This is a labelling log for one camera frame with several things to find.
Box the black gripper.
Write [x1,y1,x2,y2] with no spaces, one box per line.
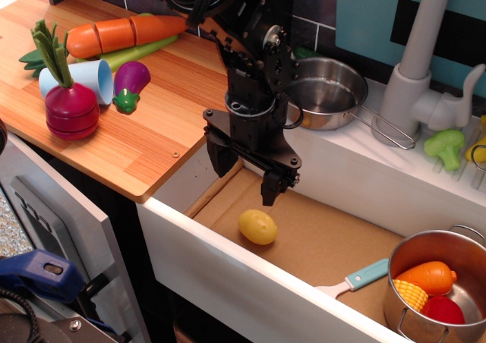
[203,109,301,206]

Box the yellow toy potato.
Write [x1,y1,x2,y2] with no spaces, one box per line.
[238,209,278,246]

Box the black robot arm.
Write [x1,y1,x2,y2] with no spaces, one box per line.
[164,0,304,206]

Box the cardboard sink liner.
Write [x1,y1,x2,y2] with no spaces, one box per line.
[184,158,405,327]

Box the white toy sink basin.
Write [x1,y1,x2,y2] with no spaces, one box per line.
[137,121,485,342]

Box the green toy cucumber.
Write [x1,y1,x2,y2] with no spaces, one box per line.
[293,46,323,59]

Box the purple toy eggplant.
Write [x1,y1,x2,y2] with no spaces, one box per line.
[112,61,151,115]

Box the light green toy celery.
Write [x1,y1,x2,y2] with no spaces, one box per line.
[76,34,179,71]

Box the grey toy faucet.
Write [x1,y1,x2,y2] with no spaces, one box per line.
[371,0,485,149]

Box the light blue cup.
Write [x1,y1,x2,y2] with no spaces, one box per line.
[39,59,114,105]

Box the red wooden toy radish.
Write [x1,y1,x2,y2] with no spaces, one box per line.
[30,19,99,140]

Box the teal board black rectangle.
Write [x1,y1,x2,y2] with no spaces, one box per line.
[335,0,485,89]

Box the green toy broccoli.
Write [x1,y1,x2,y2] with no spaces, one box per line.
[424,129,465,172]

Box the grey oven door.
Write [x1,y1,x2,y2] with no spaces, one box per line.
[1,133,150,342]

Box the large wooden toy carrot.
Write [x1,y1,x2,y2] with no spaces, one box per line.
[66,14,187,59]

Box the yellow toy corn cob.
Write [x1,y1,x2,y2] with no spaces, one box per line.
[393,279,429,313]

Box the orange plastic toy carrot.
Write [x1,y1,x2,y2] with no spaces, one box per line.
[395,261,458,296]

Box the dark green felt leaf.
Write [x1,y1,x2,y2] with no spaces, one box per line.
[18,49,71,79]

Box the yellow toy pepper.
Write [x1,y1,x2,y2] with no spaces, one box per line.
[465,115,486,163]

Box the blue clamp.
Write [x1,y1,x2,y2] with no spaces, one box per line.
[1,249,84,304]

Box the red toy tomato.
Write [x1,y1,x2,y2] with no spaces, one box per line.
[421,296,465,325]

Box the steel saucepan with handle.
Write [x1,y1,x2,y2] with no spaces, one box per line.
[286,57,416,150]

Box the teal handled white spatula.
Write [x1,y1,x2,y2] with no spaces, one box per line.
[316,258,389,299]

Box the steel pot with handles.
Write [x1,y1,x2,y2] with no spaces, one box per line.
[383,225,485,342]

